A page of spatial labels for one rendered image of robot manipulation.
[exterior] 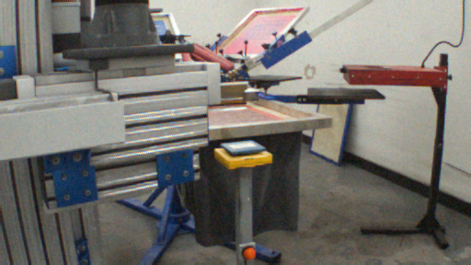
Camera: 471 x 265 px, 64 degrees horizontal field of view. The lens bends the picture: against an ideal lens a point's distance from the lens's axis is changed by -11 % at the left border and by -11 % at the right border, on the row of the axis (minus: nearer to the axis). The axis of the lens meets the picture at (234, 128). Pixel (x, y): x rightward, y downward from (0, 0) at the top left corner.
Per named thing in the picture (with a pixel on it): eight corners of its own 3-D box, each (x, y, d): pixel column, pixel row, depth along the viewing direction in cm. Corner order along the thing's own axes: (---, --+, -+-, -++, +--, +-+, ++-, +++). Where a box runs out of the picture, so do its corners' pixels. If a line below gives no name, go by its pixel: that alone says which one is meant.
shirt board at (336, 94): (374, 100, 269) (374, 88, 268) (385, 110, 230) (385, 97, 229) (179, 98, 292) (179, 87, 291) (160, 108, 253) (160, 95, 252)
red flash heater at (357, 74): (429, 82, 262) (430, 64, 260) (450, 90, 218) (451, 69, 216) (341, 80, 273) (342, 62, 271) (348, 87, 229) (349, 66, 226)
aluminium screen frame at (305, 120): (332, 127, 148) (332, 117, 147) (170, 144, 128) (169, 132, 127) (249, 99, 220) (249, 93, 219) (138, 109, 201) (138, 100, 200)
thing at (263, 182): (302, 231, 162) (304, 125, 153) (191, 252, 147) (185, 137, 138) (298, 228, 165) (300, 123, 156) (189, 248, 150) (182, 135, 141)
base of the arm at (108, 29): (97, 48, 74) (96, -6, 72) (80, 49, 87) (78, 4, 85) (170, 43, 82) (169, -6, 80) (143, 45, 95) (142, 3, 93)
